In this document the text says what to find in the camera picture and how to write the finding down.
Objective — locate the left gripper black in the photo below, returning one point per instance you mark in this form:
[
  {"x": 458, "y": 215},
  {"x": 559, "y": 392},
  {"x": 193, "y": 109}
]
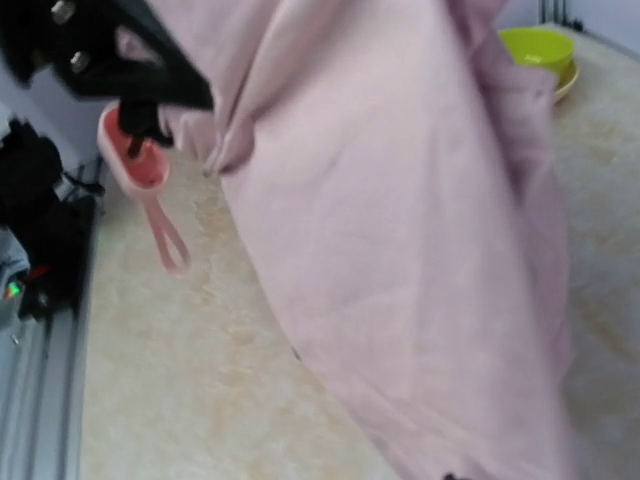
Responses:
[{"x": 76, "y": 39}]

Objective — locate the beige plate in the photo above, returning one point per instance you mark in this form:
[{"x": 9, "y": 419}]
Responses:
[{"x": 567, "y": 81}]

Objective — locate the green bowl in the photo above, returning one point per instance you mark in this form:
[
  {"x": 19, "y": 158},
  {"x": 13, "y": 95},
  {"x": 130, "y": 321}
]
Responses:
[{"x": 538, "y": 47}]

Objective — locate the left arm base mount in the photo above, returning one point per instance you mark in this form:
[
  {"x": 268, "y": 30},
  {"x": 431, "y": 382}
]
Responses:
[{"x": 50, "y": 213}]

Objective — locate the front aluminium rail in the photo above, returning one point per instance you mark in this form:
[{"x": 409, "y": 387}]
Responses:
[{"x": 44, "y": 349}]

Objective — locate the pink and black umbrella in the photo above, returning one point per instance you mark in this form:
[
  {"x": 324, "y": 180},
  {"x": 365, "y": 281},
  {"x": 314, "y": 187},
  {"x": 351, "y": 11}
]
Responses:
[{"x": 390, "y": 171}]

